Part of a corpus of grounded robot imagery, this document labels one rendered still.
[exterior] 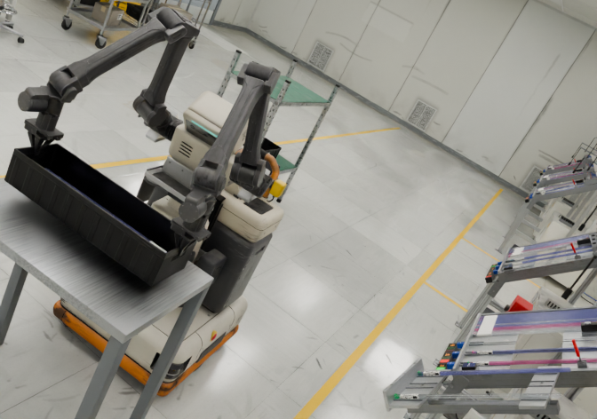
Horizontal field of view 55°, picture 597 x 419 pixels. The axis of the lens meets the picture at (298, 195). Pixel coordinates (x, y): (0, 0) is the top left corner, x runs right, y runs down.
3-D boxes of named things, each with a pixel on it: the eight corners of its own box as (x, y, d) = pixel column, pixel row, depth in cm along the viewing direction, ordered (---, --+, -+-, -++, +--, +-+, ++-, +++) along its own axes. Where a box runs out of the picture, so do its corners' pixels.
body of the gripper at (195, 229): (197, 244, 158) (208, 222, 156) (169, 225, 160) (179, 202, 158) (209, 238, 164) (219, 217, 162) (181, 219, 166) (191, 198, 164)
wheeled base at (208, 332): (140, 268, 307) (157, 230, 298) (236, 335, 293) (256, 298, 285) (45, 316, 245) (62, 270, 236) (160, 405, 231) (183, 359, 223)
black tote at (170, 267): (184, 268, 175) (198, 239, 171) (151, 287, 159) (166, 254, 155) (47, 172, 187) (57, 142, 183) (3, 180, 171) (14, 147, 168)
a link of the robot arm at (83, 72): (187, 36, 182) (167, 15, 185) (186, 23, 177) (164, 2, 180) (67, 106, 168) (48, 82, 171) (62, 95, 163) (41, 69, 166)
